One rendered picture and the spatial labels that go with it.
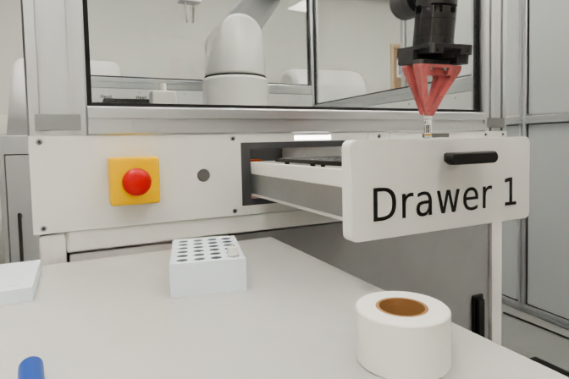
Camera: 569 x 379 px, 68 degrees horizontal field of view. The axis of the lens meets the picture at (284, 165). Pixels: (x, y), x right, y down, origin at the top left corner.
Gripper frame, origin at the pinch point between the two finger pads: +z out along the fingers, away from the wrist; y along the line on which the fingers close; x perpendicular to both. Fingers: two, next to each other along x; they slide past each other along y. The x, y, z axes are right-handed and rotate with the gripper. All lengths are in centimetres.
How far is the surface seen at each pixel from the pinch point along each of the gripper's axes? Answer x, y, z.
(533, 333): 122, -96, 108
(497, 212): 3.9, 12.4, 12.5
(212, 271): -32.4, 13.4, 17.7
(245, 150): -25.3, -16.2, 8.4
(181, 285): -35.8, 13.6, 19.1
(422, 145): -8.7, 14.2, 3.6
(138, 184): -42.2, -4.1, 11.6
